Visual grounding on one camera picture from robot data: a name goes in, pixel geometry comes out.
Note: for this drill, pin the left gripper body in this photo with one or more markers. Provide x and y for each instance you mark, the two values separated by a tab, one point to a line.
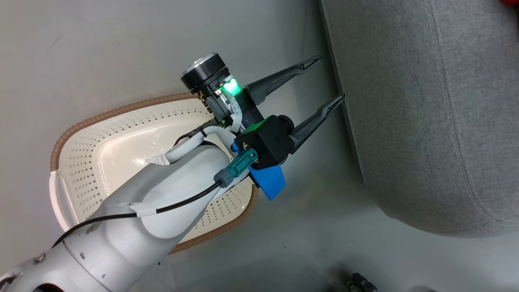
243	105

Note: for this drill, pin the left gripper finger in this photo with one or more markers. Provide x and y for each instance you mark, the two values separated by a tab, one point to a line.
312	121
284	77

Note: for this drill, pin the red striped clothing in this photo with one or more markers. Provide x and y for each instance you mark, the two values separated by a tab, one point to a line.
511	2

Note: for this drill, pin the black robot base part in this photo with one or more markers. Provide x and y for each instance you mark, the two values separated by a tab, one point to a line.
361	284

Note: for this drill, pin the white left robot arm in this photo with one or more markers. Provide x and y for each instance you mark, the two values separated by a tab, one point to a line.
121	227

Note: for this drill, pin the white perforated laundry basket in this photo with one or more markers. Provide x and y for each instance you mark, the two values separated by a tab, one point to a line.
121	138

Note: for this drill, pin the white printed label sticker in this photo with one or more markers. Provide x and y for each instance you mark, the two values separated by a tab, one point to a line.
156	159

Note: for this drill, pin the grey fabric sofa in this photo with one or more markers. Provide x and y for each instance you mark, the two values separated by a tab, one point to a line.
425	101

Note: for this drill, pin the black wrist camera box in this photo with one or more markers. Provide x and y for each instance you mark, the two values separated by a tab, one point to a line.
265	140

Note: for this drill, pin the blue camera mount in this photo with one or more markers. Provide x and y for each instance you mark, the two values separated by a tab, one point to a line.
269	182

